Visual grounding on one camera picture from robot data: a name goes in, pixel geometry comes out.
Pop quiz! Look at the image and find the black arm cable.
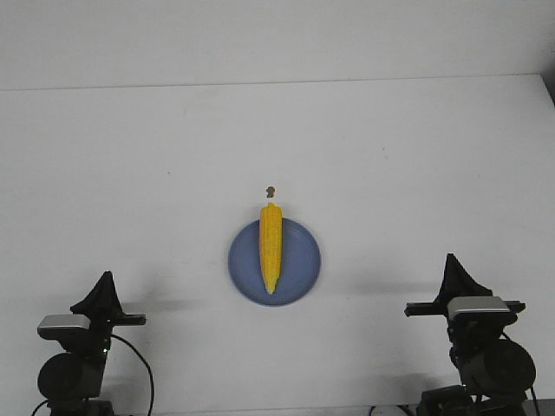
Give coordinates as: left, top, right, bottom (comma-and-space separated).
32, 333, 155, 416

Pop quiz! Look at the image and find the blue round plate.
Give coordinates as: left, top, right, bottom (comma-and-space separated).
228, 218, 321, 307

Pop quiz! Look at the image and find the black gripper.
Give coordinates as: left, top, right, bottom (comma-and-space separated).
69, 270, 147, 326
404, 253, 527, 318

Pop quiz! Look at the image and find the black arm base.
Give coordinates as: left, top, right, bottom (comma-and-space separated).
416, 386, 476, 416

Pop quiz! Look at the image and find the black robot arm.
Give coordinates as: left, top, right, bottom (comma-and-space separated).
36, 270, 154, 415
131, 254, 536, 413

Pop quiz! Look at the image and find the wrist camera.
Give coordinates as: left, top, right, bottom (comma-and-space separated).
37, 314, 91, 341
447, 296, 510, 321

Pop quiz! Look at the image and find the yellow corn cob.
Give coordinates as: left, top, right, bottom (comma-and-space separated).
258, 203, 283, 295

